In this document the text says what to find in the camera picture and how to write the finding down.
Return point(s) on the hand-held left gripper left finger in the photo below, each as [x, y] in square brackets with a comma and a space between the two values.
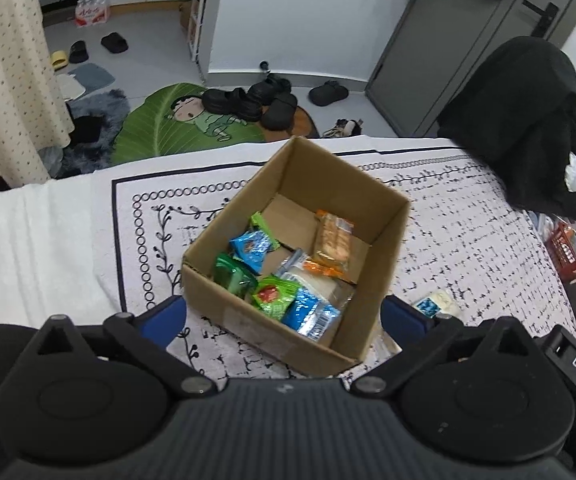
[160, 321]

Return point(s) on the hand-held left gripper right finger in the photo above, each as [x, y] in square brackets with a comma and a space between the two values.
[404, 321]

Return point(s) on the blue label cake packet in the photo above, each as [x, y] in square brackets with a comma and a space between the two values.
[435, 305]

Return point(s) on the green snack packet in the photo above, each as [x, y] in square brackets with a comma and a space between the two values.
[233, 275]
[259, 221]
[274, 299]

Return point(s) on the brown cardboard box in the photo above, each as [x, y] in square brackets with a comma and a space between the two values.
[368, 240]

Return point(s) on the blue snack packet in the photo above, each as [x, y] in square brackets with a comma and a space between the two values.
[252, 249]
[313, 314]

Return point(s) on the plain white cake packet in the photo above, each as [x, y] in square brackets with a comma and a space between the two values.
[313, 280]

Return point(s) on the orange cracker packet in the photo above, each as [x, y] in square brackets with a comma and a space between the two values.
[333, 237]

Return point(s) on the black white patterned cloth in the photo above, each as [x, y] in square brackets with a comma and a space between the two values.
[468, 240]

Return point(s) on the orange plastic basket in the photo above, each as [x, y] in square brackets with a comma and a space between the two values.
[565, 252]

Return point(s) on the green leaf cartoon rug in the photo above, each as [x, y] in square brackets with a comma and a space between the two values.
[153, 130]

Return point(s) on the black white small slipper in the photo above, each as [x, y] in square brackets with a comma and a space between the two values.
[345, 128]

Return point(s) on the black floor cloth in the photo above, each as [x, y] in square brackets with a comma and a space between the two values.
[87, 130]

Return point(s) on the blue grey fuzzy rug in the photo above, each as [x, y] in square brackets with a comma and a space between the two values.
[113, 110]

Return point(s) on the black chunky shoe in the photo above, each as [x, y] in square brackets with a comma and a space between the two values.
[279, 112]
[230, 104]
[270, 87]

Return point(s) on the black coat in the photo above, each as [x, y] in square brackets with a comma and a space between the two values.
[518, 120]

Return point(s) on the black clog slipper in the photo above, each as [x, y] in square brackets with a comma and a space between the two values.
[328, 93]

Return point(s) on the white floor mat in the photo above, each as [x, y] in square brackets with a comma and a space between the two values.
[70, 87]

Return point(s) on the grey blue floor mat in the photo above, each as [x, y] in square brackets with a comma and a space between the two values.
[95, 77]

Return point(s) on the grey door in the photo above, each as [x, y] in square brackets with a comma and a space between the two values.
[443, 45]

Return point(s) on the yellow slipper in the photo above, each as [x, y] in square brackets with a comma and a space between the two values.
[59, 61]

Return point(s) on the black slide slipper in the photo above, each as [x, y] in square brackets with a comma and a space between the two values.
[78, 52]
[114, 43]

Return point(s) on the floral beige cloth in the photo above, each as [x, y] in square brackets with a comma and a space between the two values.
[8, 85]

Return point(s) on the white shelf rack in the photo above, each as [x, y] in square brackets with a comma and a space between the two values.
[200, 25]

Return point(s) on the bottled water pack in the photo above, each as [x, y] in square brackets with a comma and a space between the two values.
[93, 11]

